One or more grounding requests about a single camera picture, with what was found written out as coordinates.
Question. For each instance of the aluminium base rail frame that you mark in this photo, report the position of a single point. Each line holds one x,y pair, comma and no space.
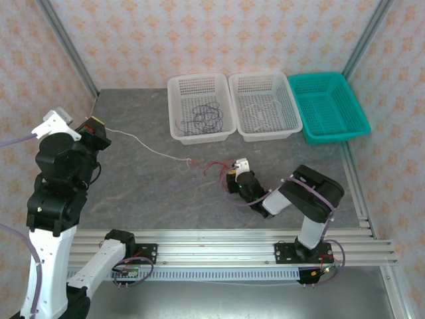
216,246

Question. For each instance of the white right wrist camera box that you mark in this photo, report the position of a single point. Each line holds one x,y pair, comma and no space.
241,166

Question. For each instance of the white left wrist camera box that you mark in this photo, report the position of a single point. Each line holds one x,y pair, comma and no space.
53,123

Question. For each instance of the white plastic mesh basket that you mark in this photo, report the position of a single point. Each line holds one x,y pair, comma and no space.
265,134
199,138

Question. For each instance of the aluminium corner post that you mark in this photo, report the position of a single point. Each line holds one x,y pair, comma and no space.
369,33
66,43

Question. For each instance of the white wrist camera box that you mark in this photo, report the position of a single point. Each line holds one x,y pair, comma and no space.
53,123
241,166

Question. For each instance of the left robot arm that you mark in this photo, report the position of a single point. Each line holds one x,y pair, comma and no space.
50,266

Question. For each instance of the aluminium lower frame rail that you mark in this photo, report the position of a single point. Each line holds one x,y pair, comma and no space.
397,295

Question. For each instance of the teal plastic mesh basket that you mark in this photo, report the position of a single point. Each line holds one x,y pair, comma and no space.
332,136

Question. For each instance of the aluminium side rail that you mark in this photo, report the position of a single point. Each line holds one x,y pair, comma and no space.
348,159

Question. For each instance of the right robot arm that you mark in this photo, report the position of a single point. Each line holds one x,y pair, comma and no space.
312,192

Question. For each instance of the grey metal panel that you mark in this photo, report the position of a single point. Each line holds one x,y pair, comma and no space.
216,302

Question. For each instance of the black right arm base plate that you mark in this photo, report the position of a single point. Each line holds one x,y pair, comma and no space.
284,252

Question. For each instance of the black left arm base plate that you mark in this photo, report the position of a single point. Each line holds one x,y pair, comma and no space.
149,252

